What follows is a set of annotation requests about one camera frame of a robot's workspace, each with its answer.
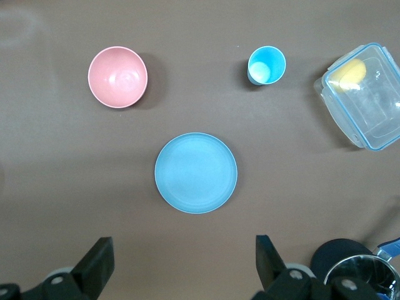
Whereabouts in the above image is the blue plastic cup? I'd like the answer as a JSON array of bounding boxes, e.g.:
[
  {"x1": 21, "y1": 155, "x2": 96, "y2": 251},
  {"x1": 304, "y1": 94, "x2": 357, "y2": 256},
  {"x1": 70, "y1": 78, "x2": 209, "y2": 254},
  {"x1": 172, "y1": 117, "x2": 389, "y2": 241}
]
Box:
[{"x1": 247, "y1": 45, "x2": 287, "y2": 86}]

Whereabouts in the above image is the clear plastic container blue seal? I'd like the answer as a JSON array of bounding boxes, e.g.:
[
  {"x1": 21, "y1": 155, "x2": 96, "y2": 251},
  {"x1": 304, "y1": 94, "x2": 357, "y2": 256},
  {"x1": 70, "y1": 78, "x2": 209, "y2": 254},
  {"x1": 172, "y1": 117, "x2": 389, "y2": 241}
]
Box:
[{"x1": 314, "y1": 42, "x2": 400, "y2": 152}]

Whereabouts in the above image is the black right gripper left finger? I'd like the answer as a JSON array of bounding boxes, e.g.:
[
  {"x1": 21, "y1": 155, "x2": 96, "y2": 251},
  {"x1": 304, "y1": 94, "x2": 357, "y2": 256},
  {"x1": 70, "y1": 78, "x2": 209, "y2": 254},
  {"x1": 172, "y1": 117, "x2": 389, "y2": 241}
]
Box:
[{"x1": 23, "y1": 236, "x2": 115, "y2": 300}]

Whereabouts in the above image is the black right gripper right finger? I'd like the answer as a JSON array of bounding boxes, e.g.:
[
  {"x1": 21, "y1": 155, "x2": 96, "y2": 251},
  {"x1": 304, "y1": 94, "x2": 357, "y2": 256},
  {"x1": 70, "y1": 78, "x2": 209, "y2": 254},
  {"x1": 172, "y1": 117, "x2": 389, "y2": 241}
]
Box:
[{"x1": 252, "y1": 234, "x2": 333, "y2": 300}]

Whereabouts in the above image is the blue plate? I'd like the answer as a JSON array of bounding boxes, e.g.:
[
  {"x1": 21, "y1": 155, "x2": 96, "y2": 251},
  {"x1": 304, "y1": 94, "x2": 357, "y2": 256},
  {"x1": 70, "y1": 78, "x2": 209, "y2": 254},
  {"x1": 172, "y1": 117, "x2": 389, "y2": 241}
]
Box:
[{"x1": 154, "y1": 132, "x2": 238, "y2": 215}]

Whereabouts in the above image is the pink bowl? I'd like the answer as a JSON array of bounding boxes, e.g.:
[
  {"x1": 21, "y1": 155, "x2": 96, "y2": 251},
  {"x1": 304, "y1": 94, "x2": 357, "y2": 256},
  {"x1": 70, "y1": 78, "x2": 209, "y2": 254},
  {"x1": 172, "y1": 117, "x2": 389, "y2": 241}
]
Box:
[{"x1": 87, "y1": 46, "x2": 148, "y2": 109}]

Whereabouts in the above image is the black pot blue handle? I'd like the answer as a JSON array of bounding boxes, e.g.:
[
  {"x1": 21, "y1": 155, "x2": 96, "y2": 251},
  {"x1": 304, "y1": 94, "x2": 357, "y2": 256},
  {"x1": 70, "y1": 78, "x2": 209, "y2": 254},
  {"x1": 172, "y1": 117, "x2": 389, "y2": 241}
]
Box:
[{"x1": 310, "y1": 236, "x2": 400, "y2": 300}]

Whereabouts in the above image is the yellow round sponge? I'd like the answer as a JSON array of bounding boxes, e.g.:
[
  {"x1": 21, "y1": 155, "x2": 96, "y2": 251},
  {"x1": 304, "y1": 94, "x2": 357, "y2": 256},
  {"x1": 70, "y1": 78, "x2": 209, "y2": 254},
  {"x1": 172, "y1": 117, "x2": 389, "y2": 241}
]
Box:
[{"x1": 331, "y1": 59, "x2": 367, "y2": 94}]

